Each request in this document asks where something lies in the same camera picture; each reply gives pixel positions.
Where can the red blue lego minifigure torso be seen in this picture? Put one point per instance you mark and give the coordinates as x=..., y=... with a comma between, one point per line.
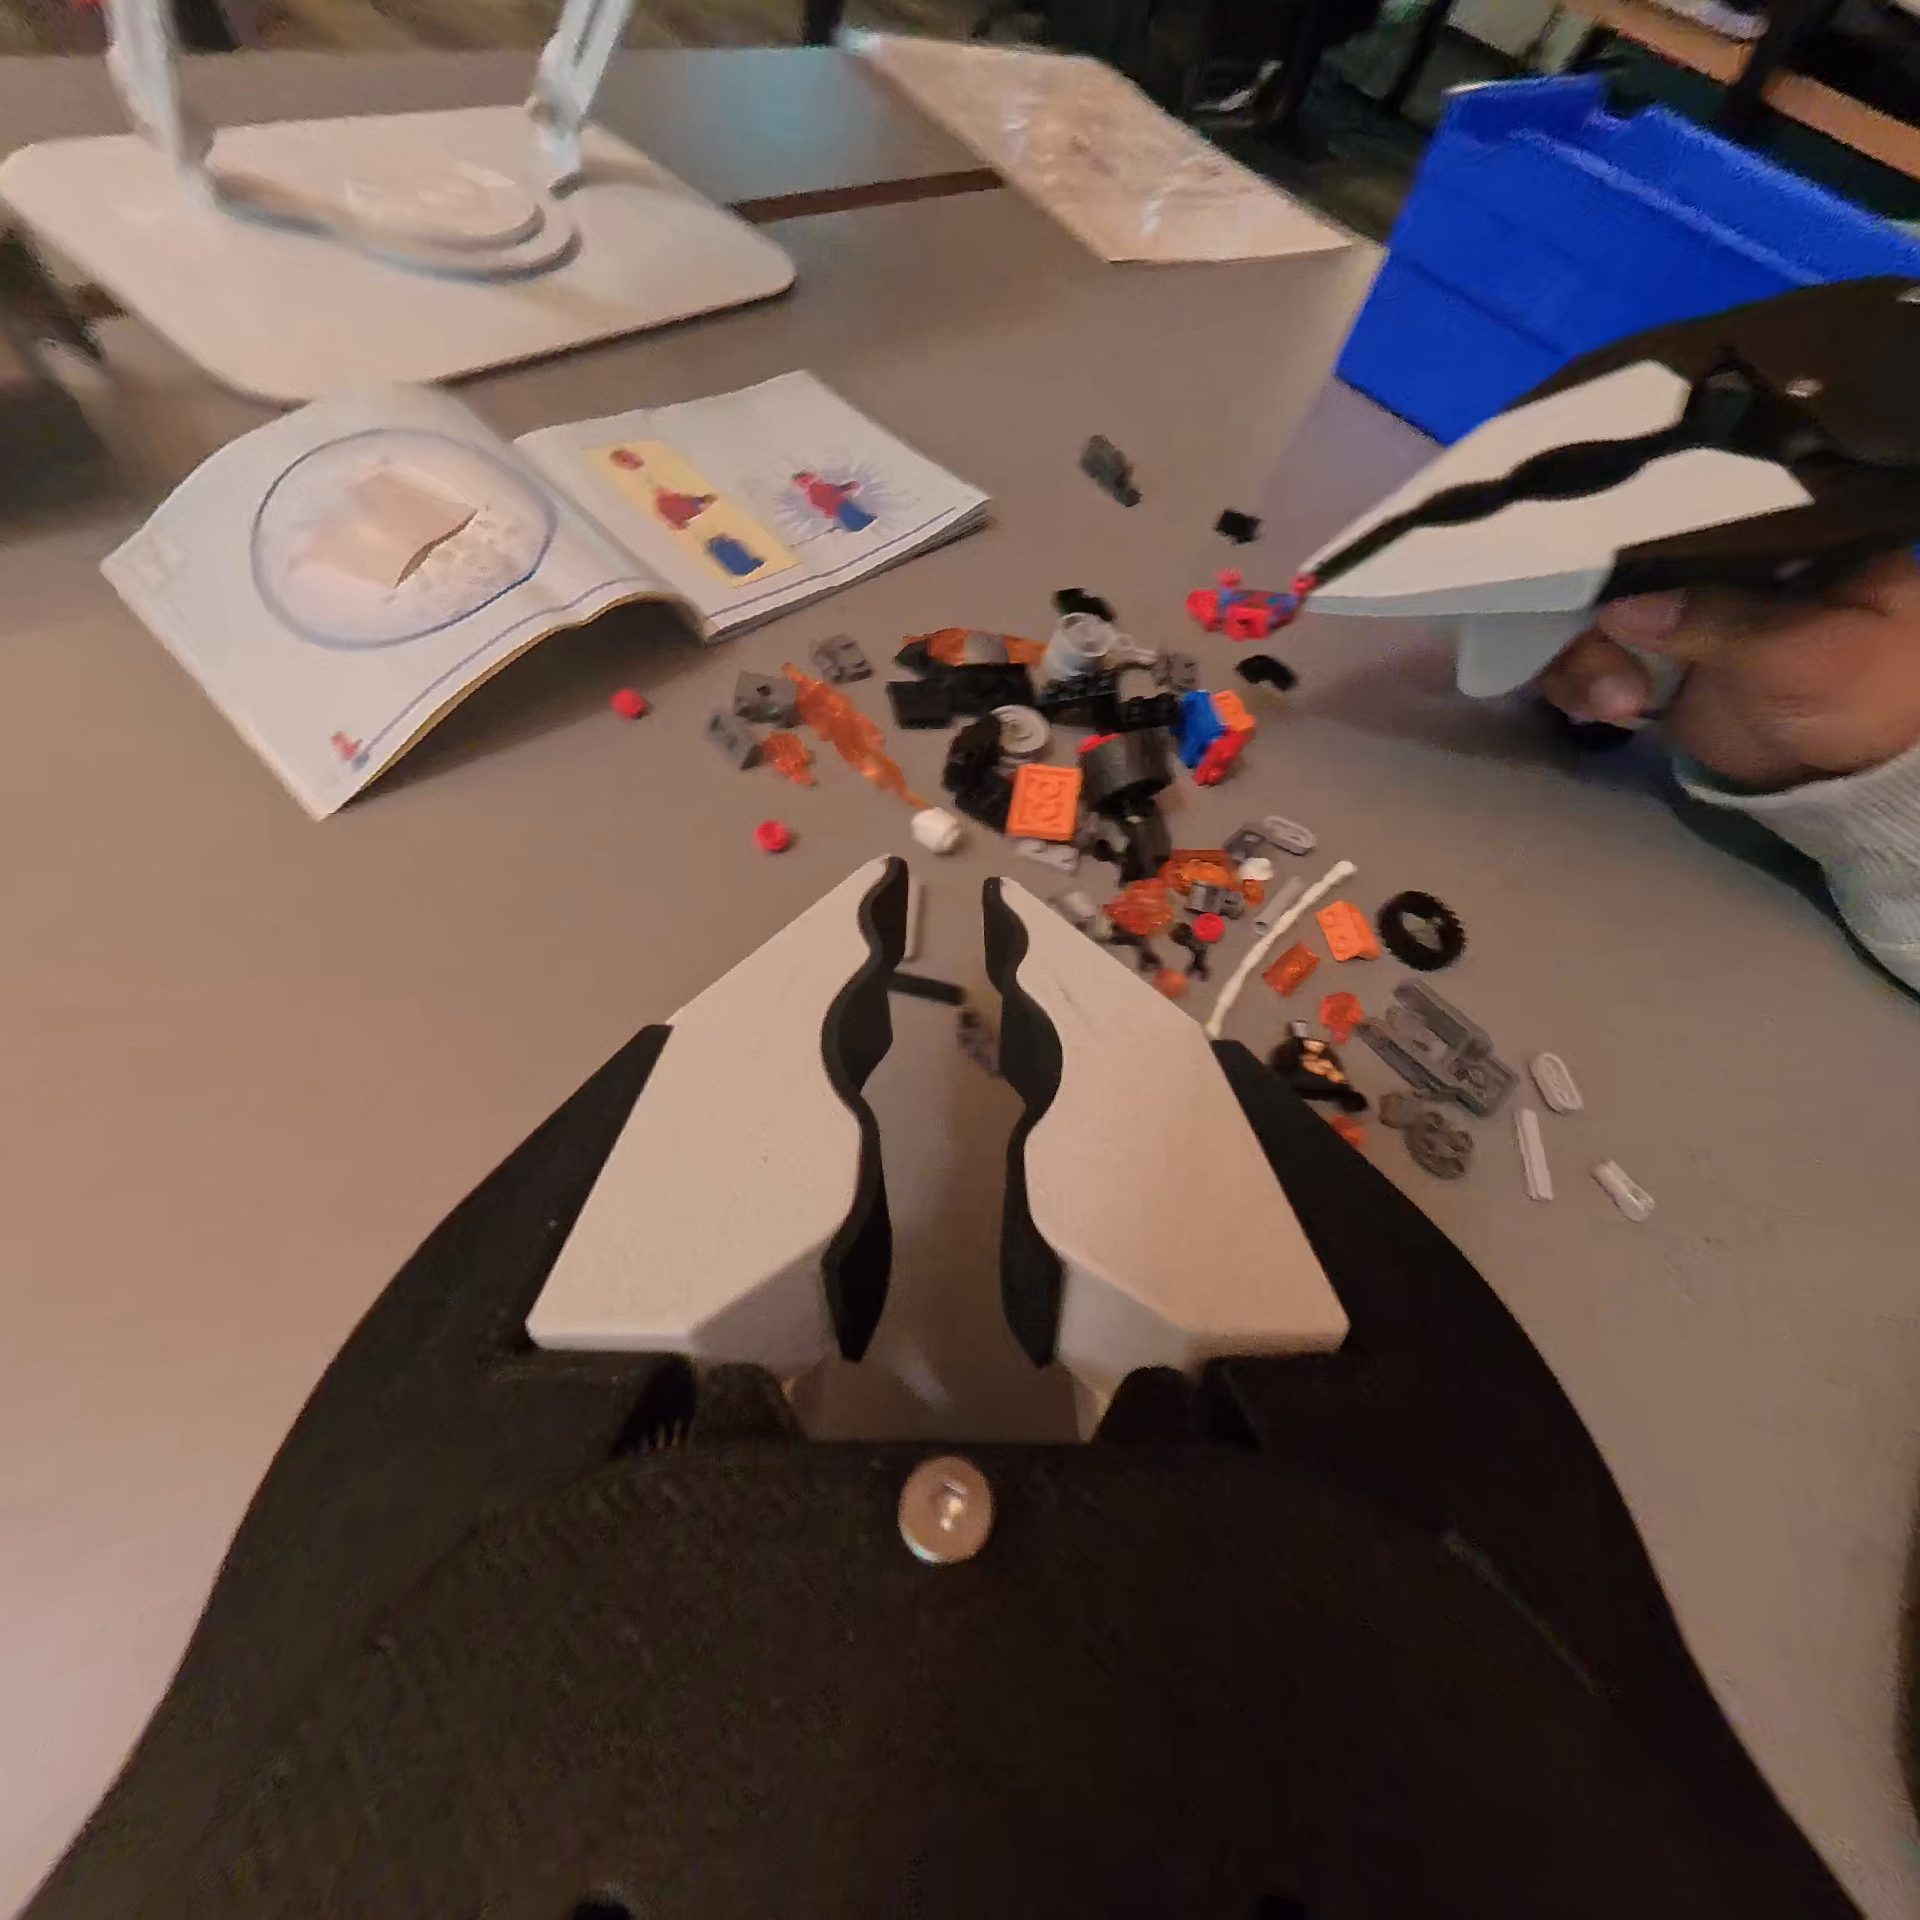
x=1256, y=603

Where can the lego instruction booklet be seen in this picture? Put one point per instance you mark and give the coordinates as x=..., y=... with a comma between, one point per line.
x=451, y=571

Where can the person's right forearm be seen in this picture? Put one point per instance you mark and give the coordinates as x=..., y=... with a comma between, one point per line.
x=1831, y=855

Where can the black lego clip brick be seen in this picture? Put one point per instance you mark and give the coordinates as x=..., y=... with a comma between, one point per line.
x=1110, y=464

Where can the pile of lego pieces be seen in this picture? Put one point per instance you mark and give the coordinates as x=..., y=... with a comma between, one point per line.
x=1046, y=800

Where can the blue plastic bin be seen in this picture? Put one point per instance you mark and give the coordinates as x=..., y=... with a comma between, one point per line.
x=1574, y=240

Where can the black curved lego piece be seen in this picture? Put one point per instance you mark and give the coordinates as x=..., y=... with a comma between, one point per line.
x=1269, y=670

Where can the person's right hand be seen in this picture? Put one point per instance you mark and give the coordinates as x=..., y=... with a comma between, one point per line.
x=1770, y=675

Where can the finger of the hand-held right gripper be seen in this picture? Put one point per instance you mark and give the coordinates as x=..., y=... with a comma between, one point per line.
x=1501, y=562
x=1545, y=428

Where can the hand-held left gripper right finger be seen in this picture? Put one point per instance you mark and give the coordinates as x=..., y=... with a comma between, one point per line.
x=1170, y=1171

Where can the black lego slope piece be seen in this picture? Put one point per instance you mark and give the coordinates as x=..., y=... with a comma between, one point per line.
x=1238, y=525

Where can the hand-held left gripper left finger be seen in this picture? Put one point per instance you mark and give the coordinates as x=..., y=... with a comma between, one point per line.
x=705, y=1184

